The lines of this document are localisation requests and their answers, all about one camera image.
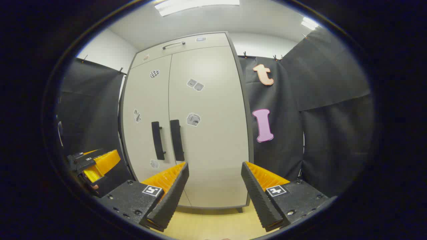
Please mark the beige double-door shoe cabinet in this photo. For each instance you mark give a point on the beige double-door shoe cabinet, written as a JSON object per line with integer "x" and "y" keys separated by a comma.
{"x": 251, "y": 150}

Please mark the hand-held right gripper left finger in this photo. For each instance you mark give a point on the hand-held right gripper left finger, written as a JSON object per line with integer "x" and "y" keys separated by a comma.
{"x": 171, "y": 196}

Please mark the ceiling light panel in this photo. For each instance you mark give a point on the ceiling light panel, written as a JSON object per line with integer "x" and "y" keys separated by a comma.
{"x": 310, "y": 23}

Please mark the beige cabinet drawer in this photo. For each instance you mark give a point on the beige cabinet drawer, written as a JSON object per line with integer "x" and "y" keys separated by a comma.
{"x": 186, "y": 51}

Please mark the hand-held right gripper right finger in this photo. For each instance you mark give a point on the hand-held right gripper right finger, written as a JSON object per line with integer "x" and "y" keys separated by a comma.
{"x": 258, "y": 196}

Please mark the beige cabinet door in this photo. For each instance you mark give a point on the beige cabinet door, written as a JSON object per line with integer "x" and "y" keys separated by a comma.
{"x": 145, "y": 96}
{"x": 217, "y": 146}

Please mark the black backdrop cloth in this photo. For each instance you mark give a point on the black backdrop cloth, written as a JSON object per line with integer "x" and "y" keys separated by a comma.
{"x": 90, "y": 106}
{"x": 333, "y": 133}

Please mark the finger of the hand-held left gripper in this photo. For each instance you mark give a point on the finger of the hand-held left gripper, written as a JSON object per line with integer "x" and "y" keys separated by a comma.
{"x": 110, "y": 181}
{"x": 85, "y": 160}

